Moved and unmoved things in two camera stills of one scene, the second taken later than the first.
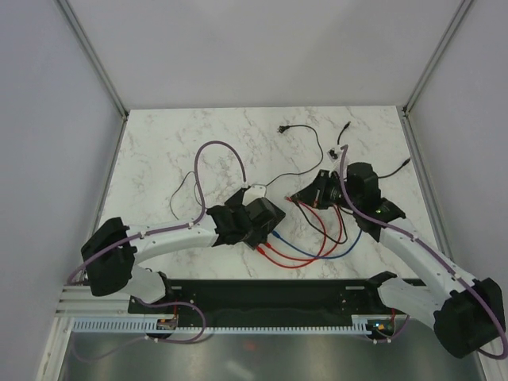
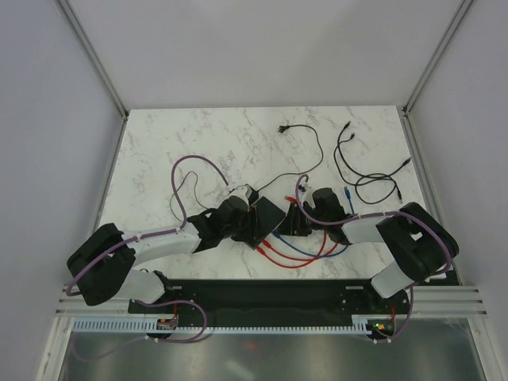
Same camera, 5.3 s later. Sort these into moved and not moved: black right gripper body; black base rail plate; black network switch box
Moved: black right gripper body
Not moved: black network switch box; black base rail plate
